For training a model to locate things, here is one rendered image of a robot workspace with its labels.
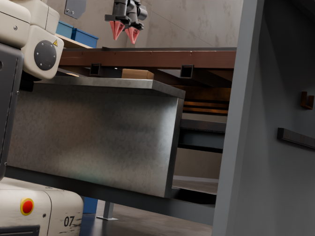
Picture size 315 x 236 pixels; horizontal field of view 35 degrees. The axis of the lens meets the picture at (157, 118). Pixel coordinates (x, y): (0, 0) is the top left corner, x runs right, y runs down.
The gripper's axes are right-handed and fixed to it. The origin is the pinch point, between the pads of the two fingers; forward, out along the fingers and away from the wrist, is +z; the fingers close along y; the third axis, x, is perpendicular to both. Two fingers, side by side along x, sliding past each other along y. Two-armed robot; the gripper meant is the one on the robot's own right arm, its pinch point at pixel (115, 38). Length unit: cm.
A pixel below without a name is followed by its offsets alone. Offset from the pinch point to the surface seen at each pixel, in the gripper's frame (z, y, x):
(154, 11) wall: -186, 231, -654
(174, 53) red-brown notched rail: 8.2, -33.9, 21.3
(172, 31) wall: -167, 214, -719
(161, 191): 58, -39, 29
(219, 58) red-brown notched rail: 10, -52, 27
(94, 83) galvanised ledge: 23.7, -11.0, 35.5
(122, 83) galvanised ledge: 23, -23, 39
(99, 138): 43.0, -7.7, 18.3
